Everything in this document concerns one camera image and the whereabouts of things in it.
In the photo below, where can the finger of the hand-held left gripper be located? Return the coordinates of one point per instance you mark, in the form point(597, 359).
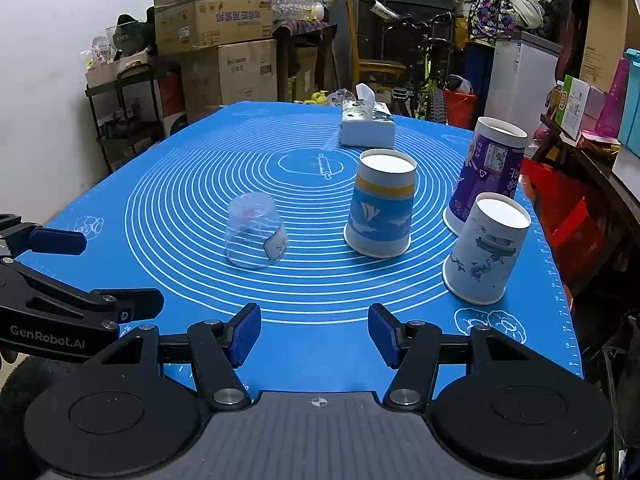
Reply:
point(140, 304)
point(57, 241)

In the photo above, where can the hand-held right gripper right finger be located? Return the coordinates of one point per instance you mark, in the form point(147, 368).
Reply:
point(384, 335)

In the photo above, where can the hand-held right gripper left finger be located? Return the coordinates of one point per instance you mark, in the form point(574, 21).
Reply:
point(244, 334)

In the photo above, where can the clear plastic cup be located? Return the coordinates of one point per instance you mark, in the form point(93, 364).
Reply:
point(250, 232)

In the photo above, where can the white ink-print paper cup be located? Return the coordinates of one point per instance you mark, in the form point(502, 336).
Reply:
point(480, 260)

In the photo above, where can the blue sailboat paper cup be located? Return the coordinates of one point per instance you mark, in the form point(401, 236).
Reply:
point(380, 210)

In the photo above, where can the purple paper cup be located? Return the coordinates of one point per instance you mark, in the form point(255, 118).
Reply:
point(482, 170)

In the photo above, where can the blue silicone baking mat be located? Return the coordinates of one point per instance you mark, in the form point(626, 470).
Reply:
point(310, 275)

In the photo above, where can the black metal rack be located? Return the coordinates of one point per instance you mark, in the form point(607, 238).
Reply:
point(107, 125)

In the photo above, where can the white tissue box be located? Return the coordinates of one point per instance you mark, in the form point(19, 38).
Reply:
point(367, 129)

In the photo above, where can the dark green cap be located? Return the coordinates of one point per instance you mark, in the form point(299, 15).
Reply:
point(131, 35)

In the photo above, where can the red plastic bag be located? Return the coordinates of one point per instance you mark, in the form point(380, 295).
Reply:
point(565, 210)

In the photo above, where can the red bucket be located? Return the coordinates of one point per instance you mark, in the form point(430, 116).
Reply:
point(460, 110)

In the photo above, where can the large plain cardboard box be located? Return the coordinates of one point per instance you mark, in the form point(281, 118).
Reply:
point(240, 77)

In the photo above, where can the yellow toy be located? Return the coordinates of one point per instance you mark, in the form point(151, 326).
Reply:
point(317, 96)

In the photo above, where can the dark wooden shelf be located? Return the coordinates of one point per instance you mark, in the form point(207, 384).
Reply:
point(590, 165)

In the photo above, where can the open printed cardboard box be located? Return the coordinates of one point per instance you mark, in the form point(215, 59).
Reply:
point(215, 20)

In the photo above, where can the black bicycle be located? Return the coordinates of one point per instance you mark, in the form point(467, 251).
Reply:
point(430, 60)

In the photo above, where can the white chest freezer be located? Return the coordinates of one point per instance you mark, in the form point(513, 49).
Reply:
point(520, 80)

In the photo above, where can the wooden chair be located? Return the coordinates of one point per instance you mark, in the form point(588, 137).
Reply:
point(356, 40)

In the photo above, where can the green and white box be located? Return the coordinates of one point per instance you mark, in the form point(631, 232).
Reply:
point(575, 105)

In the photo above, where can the dark wooden side table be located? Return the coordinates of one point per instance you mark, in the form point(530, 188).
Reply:
point(305, 35)

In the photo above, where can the pink gift bag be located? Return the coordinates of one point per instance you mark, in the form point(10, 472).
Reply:
point(616, 105)

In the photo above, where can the bag of clear plastic bottles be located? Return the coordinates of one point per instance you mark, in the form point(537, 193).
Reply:
point(297, 6)

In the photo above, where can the teal box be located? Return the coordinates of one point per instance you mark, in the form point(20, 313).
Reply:
point(631, 105)

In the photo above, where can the floral fabric bag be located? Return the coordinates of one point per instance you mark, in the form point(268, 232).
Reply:
point(492, 12)

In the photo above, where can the tall brown cardboard box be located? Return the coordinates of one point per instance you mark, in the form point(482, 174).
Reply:
point(605, 35)

